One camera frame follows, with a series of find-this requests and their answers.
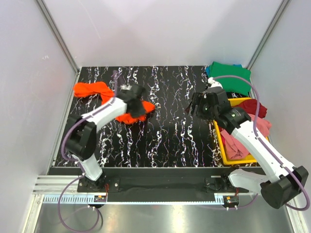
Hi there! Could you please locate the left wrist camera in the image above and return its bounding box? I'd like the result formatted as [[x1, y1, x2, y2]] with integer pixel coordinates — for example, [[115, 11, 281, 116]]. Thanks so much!
[[118, 84, 136, 98]]

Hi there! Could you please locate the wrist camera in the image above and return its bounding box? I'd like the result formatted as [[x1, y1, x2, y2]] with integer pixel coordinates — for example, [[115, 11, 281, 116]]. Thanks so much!
[[206, 77, 223, 90], [118, 84, 136, 98]]

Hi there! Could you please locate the orange t shirt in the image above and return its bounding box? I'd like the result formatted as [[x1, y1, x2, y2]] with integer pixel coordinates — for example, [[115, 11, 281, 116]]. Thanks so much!
[[73, 82, 156, 125]]

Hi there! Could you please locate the aluminium frame rail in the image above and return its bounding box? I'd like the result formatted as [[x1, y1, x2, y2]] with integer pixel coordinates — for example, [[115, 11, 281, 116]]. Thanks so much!
[[21, 0, 80, 233]]

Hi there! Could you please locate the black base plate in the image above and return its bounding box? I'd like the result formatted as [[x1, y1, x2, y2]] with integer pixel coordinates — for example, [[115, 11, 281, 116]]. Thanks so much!
[[77, 167, 246, 204]]

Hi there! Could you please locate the dark red t shirt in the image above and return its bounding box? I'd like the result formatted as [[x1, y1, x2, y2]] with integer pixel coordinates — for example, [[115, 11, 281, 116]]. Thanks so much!
[[237, 99, 267, 118]]

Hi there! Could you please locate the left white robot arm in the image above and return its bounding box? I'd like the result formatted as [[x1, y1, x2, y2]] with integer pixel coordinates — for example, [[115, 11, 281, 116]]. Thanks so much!
[[61, 84, 147, 192]]

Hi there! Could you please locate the folded green t shirt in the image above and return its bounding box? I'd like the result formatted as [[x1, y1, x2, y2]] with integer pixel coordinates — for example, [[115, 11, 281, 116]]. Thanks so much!
[[208, 62, 251, 96]]

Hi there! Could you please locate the pink t shirt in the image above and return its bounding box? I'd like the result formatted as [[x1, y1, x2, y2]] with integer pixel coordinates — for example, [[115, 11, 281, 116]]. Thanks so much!
[[219, 117, 272, 160]]

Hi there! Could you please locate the yellow plastic bin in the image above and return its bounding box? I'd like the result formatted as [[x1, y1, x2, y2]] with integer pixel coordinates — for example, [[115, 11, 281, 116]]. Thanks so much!
[[213, 98, 257, 166]]

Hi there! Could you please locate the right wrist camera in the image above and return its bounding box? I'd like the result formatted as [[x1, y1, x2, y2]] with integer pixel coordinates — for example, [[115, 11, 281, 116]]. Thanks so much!
[[206, 77, 223, 90]]

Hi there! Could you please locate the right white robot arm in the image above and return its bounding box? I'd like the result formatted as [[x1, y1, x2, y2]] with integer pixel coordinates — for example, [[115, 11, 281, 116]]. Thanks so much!
[[186, 80, 310, 211]]

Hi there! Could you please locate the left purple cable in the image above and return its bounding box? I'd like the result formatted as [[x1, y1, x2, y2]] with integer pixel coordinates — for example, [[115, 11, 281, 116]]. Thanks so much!
[[57, 69, 124, 233]]

